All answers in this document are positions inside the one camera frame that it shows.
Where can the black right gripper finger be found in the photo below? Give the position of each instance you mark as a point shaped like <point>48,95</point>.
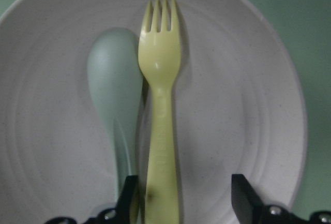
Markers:
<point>246,203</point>

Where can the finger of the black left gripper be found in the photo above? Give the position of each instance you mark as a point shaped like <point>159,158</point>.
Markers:
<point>127,206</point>

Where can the white speckled plate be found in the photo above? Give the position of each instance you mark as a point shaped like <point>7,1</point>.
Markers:
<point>232,92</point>

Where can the yellow plastic fork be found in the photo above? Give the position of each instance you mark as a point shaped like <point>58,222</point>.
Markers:
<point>159,57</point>

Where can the pale green plastic spoon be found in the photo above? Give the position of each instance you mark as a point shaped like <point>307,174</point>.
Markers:
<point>115,84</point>

